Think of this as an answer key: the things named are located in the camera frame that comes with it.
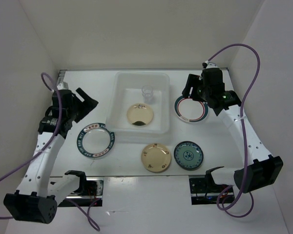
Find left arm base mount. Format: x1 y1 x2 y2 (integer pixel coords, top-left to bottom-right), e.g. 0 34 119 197
59 177 105 208

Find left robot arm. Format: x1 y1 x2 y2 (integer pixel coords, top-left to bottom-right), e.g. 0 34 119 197
3 88 98 224

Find dark green rimmed white plate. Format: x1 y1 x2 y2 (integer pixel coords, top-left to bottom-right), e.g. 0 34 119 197
76 123 115 159

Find cream patterned plate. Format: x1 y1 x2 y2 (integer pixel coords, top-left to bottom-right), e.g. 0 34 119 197
141 143 171 173

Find clear plastic bin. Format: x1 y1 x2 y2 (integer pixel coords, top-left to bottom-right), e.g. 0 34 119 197
105 71 170 137

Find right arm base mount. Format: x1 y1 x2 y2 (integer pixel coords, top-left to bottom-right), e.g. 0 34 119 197
188 175 227 205

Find small cream bowl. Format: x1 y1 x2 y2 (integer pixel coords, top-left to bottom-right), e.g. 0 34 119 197
126 103 153 126

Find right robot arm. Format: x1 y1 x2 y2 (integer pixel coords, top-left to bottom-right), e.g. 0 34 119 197
182 68 284 194

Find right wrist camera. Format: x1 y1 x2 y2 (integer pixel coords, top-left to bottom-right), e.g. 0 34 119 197
201 60 223 86

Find green red striped white plate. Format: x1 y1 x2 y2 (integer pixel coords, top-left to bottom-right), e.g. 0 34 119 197
174 96 209 123

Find clear plastic cup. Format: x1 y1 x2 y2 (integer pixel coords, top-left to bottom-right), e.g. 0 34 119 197
142 85 154 104

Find blue patterned plate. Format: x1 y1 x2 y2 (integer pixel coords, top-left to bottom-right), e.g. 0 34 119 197
173 141 204 171

